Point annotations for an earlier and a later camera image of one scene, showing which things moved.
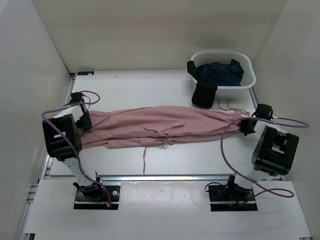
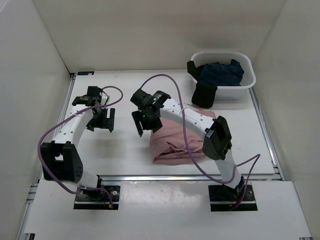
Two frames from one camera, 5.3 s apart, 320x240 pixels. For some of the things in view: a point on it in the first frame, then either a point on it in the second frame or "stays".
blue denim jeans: [228, 74] stays
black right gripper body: [245, 128] → [149, 122]
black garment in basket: [204, 92] stays
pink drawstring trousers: [160, 125] → [168, 145]
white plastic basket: [249, 78] stays
